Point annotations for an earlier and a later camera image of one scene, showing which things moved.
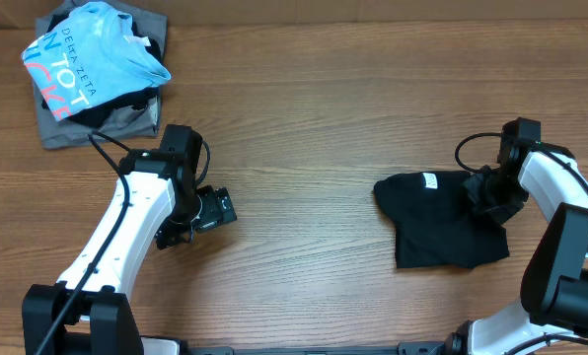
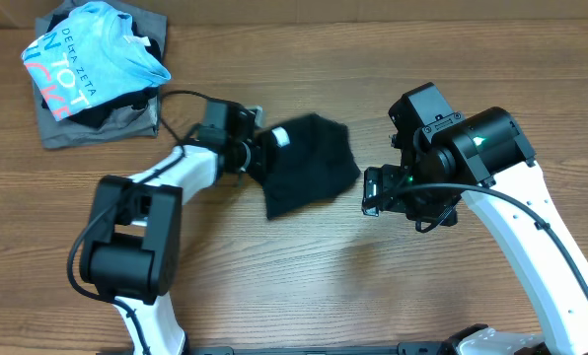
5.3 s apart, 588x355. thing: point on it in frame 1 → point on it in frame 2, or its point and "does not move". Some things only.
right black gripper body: [495, 194] → [435, 202]
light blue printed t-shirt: [90, 58] does not move
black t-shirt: [435, 223] → [304, 160]
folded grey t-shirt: [141, 122] does not move
